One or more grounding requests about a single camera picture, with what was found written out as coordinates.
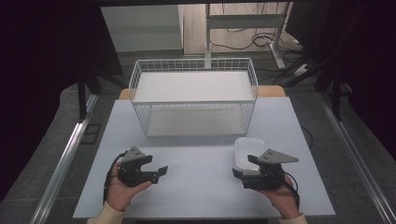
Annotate white wire basket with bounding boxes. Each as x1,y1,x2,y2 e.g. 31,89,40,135
128,57,260,139

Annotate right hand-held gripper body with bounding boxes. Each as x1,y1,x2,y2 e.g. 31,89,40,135
242,148,300,191

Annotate person's right hand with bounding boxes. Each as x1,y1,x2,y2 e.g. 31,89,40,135
259,175,302,219

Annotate white panel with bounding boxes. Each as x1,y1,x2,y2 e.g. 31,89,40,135
100,4,185,54

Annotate black floor cables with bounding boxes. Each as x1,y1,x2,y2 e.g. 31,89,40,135
209,28,305,64

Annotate black stand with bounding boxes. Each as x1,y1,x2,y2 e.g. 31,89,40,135
77,73,105,123
313,60,353,122

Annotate white desk frame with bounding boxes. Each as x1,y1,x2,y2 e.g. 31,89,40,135
204,2,292,70

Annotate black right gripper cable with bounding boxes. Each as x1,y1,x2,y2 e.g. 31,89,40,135
280,172,302,210

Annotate aluminium rail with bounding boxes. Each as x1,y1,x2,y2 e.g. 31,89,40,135
29,93,100,224
318,92,396,224

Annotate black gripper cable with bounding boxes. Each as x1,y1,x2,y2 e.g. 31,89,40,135
280,172,302,210
103,150,129,203

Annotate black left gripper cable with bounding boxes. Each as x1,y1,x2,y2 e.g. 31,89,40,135
103,150,129,203

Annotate white plastic container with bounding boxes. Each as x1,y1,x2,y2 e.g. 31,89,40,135
233,136,269,173

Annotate person's left hand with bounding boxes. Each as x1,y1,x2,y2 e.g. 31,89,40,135
106,161,153,213

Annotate white power strip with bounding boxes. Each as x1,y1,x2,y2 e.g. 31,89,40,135
292,63,313,77

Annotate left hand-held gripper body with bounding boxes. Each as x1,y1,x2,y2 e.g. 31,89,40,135
117,145,154,188

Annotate black curtain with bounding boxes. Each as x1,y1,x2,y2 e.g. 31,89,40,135
0,0,124,203
284,0,396,161

